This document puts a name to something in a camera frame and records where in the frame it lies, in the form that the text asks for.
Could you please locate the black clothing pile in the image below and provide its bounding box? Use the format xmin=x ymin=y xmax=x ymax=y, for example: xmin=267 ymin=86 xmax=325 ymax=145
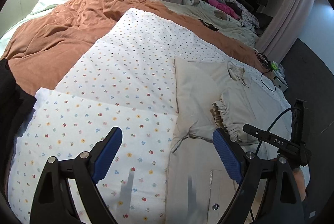
xmin=0 ymin=58 xmax=36 ymax=162

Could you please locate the beige large garment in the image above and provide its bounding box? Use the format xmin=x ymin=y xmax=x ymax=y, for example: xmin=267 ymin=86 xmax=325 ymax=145
xmin=166 ymin=58 xmax=305 ymax=223

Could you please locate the person's right hand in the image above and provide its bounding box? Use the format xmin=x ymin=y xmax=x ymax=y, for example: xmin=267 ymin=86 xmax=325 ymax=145
xmin=269 ymin=157 xmax=311 ymax=204

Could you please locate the white floral dotted quilt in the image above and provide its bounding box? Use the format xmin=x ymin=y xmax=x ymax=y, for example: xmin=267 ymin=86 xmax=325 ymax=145
xmin=8 ymin=9 xmax=289 ymax=223

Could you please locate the black thin cable loop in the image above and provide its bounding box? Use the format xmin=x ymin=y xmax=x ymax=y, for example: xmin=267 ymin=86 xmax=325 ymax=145
xmin=254 ymin=49 xmax=277 ymax=93

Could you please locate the pink clothing item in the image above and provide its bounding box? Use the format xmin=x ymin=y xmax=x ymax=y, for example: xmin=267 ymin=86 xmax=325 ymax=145
xmin=208 ymin=0 xmax=240 ymax=20

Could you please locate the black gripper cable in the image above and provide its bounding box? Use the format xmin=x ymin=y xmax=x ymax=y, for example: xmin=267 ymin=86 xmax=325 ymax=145
xmin=254 ymin=106 xmax=300 ymax=157

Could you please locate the right pink curtain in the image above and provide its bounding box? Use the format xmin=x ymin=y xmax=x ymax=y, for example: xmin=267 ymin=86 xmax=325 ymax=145
xmin=255 ymin=0 xmax=315 ymax=62

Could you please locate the white box with green item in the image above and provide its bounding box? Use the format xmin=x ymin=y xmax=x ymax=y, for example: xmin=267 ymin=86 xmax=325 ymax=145
xmin=271 ymin=61 xmax=288 ymax=92

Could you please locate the cream blanket with toys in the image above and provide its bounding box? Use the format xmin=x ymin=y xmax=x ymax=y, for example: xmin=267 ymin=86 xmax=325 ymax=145
xmin=160 ymin=0 xmax=259 ymax=48

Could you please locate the orange brown duvet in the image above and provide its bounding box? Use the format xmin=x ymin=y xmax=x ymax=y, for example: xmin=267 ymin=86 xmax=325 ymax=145
xmin=3 ymin=0 xmax=264 ymax=95

